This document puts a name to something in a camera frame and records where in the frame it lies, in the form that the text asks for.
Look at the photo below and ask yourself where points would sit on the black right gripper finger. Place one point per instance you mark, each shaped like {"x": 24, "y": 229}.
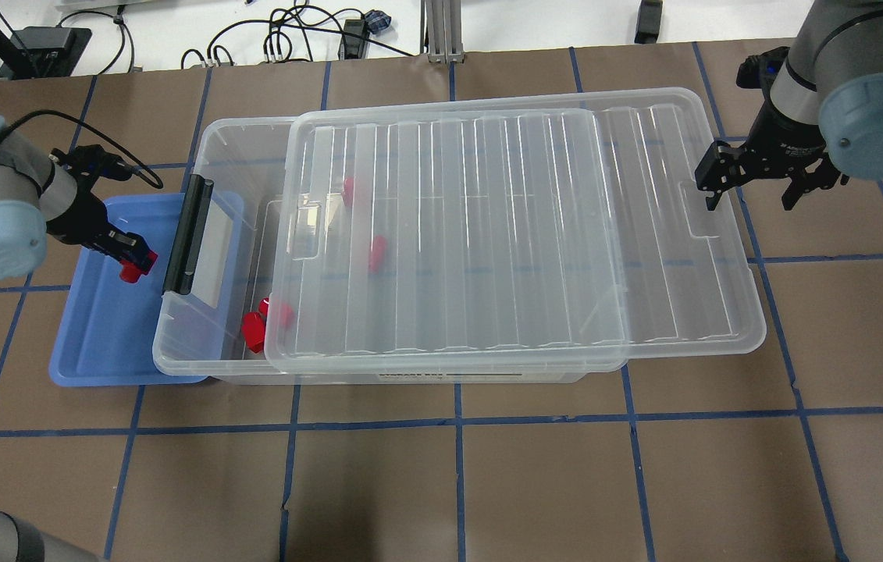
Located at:
{"x": 823, "y": 176}
{"x": 715, "y": 173}

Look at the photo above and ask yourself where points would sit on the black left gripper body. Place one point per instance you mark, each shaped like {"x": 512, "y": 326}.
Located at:
{"x": 79, "y": 219}

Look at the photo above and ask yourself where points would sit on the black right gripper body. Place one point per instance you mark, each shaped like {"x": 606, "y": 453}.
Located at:
{"x": 790, "y": 140}

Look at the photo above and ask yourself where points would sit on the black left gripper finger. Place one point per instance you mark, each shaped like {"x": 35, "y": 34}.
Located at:
{"x": 128, "y": 247}

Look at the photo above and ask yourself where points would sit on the red block with stud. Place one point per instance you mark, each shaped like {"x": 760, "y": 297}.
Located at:
{"x": 132, "y": 272}

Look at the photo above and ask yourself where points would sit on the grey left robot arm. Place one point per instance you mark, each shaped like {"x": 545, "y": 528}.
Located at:
{"x": 24, "y": 171}

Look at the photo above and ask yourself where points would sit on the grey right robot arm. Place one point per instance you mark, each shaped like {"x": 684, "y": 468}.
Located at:
{"x": 821, "y": 120}

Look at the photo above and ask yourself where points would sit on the clear plastic storage box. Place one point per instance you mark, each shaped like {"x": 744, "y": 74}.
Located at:
{"x": 420, "y": 249}

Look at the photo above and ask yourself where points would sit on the clear plastic box lid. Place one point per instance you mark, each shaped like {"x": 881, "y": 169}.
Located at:
{"x": 688, "y": 288}

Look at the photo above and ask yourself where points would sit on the black box on left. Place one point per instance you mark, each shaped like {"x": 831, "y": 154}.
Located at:
{"x": 54, "y": 51}

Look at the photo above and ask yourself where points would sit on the blue plastic tray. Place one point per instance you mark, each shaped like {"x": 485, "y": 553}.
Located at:
{"x": 108, "y": 327}

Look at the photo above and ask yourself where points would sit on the red block bottom corner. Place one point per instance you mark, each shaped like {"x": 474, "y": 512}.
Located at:
{"x": 253, "y": 328}

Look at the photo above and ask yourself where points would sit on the red block centre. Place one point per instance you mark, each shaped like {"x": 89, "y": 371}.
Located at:
{"x": 280, "y": 313}

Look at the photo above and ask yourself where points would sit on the black power adapter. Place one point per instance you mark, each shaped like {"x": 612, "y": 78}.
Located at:
{"x": 648, "y": 21}

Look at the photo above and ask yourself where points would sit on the red block upper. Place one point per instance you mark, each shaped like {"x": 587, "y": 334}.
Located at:
{"x": 348, "y": 192}

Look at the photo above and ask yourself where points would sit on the red block middle right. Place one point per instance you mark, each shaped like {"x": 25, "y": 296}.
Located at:
{"x": 377, "y": 253}

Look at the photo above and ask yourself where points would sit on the black box latch handle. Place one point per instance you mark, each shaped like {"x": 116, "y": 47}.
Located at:
{"x": 190, "y": 231}

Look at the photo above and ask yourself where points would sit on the aluminium frame post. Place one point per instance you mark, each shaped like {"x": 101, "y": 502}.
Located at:
{"x": 441, "y": 30}

